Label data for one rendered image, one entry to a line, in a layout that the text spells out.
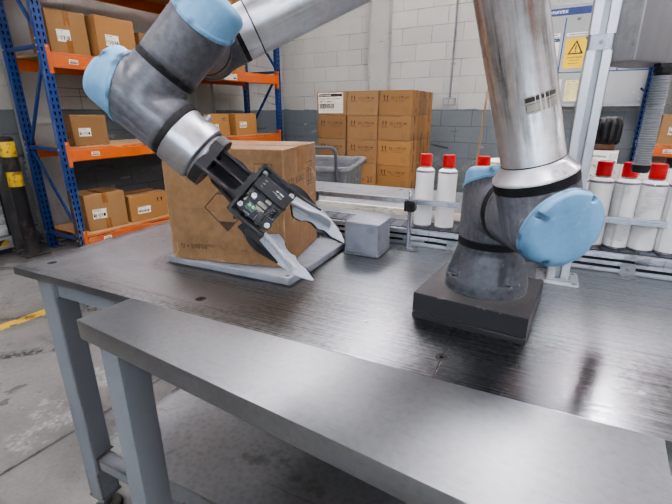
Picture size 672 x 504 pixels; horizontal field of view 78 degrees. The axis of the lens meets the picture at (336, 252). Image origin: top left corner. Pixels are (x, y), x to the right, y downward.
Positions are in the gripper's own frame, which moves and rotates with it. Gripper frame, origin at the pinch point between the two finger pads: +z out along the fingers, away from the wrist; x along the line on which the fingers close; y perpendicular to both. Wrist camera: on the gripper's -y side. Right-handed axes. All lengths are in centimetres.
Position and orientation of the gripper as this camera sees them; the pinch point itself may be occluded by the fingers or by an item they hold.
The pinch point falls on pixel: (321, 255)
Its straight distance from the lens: 59.0
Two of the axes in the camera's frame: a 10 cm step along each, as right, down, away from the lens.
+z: 7.4, 6.3, 2.2
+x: 6.2, -7.7, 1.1
